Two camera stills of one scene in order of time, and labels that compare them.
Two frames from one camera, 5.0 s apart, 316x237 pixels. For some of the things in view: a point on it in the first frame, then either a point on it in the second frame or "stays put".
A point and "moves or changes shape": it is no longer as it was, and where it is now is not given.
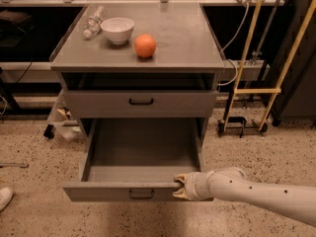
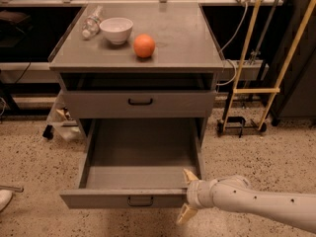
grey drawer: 138,160 moves or changes shape
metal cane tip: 14,164 -> 17,190
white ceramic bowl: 118,29 stays put
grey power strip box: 253,70 stays put
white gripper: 197,185 -> 195,194
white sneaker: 6,195 stays put
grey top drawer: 142,104 stays put
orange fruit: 145,45 stays put
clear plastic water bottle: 93,24 stays put
